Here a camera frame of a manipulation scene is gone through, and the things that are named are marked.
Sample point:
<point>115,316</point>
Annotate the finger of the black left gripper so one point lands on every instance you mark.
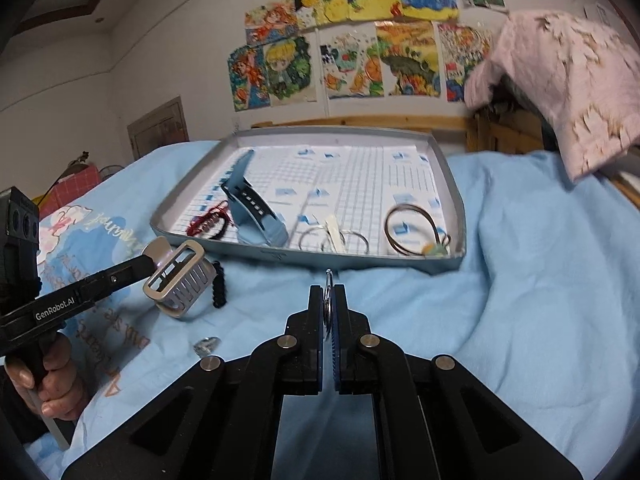
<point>100,285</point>

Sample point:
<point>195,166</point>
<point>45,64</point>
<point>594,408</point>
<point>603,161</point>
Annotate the grey cardboard tray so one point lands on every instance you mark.
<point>392,192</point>

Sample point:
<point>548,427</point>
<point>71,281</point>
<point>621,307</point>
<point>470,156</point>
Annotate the person's left hand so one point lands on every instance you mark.
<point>62,392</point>

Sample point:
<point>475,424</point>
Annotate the goldfish popcorn drawing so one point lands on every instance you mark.
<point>351,64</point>

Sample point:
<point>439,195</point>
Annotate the red checked box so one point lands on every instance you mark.
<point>76,182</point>

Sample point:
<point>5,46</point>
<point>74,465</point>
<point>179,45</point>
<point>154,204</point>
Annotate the colourful 2024 poster drawing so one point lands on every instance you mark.
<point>463,48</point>

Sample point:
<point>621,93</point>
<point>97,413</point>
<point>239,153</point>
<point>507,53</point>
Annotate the orange-haired girl drawing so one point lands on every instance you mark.
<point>273,21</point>

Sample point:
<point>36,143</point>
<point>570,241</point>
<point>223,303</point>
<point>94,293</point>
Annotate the orange landscape drawing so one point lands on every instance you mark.
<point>409,57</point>

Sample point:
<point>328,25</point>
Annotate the small silver earring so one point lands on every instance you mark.
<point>206,347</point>

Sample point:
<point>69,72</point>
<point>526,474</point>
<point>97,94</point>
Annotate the wooden bed frame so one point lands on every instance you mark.
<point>517,134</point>

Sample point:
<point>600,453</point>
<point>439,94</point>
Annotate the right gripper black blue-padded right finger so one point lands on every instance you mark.
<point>433,419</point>

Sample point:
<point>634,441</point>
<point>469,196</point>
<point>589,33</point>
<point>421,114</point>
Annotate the brown wall hatch door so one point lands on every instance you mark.
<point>163,126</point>

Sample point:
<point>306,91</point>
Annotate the large silver bangle rings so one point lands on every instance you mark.
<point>312,239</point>

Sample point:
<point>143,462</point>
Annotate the pink floral blanket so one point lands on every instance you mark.
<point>581,77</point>

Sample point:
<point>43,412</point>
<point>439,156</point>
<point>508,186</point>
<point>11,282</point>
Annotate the white hair clip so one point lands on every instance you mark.
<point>334,235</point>

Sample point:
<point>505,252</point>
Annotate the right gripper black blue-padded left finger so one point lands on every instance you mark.
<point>220,419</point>

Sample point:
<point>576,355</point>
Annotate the blond boy drawing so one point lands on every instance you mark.
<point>290,75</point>

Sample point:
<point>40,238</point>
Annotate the beige grey hair claw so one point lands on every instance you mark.
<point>181,275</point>

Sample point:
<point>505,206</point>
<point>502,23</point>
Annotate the light blue cartoon bedsheet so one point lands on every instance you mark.
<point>544,310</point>

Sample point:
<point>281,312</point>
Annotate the blue orange anime drawing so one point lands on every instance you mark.
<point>248,79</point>

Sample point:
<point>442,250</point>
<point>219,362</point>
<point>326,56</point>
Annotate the small silver key rings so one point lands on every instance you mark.
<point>328,304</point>

